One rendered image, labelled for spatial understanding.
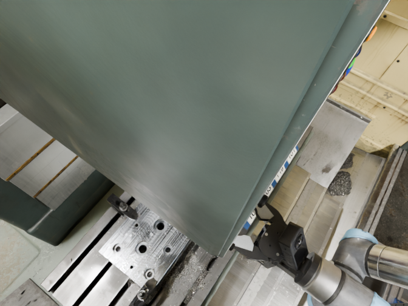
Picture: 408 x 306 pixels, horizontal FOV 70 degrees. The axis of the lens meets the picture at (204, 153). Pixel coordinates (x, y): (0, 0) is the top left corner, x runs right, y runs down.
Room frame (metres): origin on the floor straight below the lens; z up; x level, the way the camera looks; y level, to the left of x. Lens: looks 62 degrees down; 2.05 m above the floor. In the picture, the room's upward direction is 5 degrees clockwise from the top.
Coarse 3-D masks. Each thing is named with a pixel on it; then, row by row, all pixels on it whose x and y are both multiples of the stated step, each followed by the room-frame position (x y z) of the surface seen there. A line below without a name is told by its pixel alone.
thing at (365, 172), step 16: (352, 160) 0.79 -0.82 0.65; (368, 160) 0.80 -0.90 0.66; (384, 160) 0.79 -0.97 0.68; (352, 176) 0.69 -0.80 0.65; (368, 176) 0.69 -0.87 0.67; (352, 192) 0.60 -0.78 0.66; (368, 192) 0.60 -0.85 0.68; (352, 208) 0.51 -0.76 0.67; (336, 224) 0.42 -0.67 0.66; (352, 224) 0.43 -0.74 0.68; (336, 240) 0.34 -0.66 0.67; (304, 304) 0.06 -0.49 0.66
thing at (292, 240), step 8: (288, 224) 0.15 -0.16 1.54; (288, 232) 0.13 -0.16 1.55; (296, 232) 0.13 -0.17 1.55; (280, 240) 0.12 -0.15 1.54; (288, 240) 0.12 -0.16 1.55; (296, 240) 0.12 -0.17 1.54; (304, 240) 0.13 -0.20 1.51; (288, 248) 0.11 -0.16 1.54; (296, 248) 0.11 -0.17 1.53; (304, 248) 0.12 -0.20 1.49; (288, 256) 0.10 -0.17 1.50; (296, 256) 0.10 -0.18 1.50; (304, 256) 0.11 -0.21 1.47; (288, 264) 0.09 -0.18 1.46; (296, 264) 0.09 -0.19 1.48
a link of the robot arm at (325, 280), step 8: (320, 264) 0.10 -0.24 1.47; (328, 264) 0.10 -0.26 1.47; (320, 272) 0.08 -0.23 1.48; (328, 272) 0.08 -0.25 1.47; (336, 272) 0.08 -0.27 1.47; (312, 280) 0.07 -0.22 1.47; (320, 280) 0.07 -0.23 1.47; (328, 280) 0.07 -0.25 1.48; (336, 280) 0.07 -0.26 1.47; (304, 288) 0.05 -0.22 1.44; (312, 288) 0.05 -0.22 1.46; (320, 288) 0.05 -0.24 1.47; (328, 288) 0.05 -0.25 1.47; (312, 296) 0.04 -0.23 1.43; (320, 296) 0.04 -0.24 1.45; (328, 296) 0.04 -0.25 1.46
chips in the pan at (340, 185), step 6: (348, 156) 0.82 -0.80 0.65; (348, 162) 0.77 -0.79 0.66; (342, 168) 0.74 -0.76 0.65; (336, 174) 0.70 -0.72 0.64; (342, 174) 0.70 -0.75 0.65; (348, 174) 0.70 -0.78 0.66; (336, 180) 0.66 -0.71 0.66; (342, 180) 0.66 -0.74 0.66; (348, 180) 0.66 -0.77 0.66; (330, 186) 0.62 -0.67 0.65; (336, 186) 0.62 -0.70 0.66; (342, 186) 0.63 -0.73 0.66; (348, 186) 0.63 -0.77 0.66; (330, 192) 0.59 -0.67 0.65; (336, 192) 0.59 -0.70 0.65; (342, 192) 0.59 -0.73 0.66; (348, 192) 0.60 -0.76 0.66
